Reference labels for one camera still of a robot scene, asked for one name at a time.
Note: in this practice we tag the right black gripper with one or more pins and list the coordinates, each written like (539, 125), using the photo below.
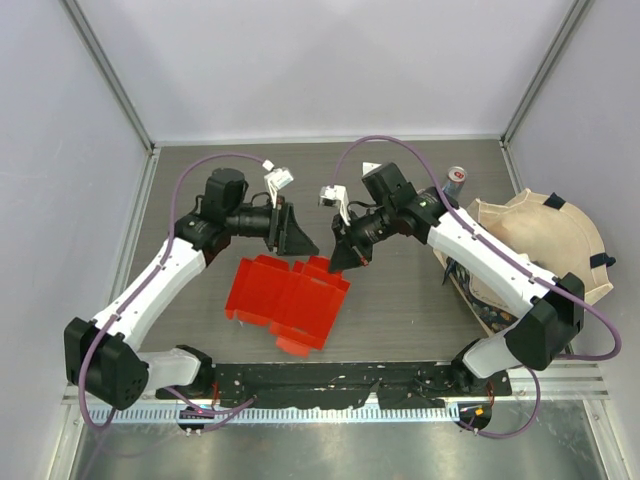
(345, 256)

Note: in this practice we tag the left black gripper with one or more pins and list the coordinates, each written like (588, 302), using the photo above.
(282, 225)

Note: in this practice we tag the red paper box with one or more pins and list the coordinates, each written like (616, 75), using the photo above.
(297, 303)

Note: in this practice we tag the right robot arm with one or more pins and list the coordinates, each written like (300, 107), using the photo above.
(546, 307)

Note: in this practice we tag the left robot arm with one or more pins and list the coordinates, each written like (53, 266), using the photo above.
(102, 356)

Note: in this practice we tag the crumpled white paper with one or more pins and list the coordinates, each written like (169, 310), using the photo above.
(367, 167)

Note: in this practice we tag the silver drink can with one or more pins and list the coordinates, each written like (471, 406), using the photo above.
(454, 182)

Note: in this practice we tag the beige tote bag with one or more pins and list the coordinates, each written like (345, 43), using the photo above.
(544, 229)

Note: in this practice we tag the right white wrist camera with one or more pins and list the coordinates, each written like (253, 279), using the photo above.
(336, 196)

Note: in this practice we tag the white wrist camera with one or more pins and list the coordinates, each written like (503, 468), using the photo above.
(336, 196)
(275, 179)

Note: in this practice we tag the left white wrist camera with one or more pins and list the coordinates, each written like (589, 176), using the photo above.
(275, 179)

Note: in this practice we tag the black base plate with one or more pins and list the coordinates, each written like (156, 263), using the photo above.
(338, 386)

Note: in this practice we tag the white slotted cable duct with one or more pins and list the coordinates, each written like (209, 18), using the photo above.
(173, 412)

